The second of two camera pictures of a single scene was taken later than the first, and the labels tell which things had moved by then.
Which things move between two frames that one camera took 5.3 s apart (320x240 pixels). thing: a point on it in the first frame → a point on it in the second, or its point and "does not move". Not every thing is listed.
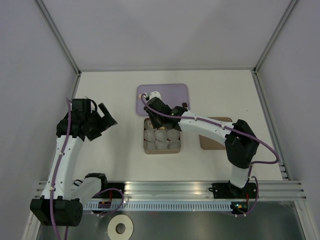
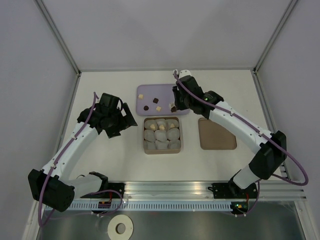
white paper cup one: [148, 124] does not move
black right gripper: [155, 124] → [177, 92]
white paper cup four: [149, 135] does not move
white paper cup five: [161, 135] does not move
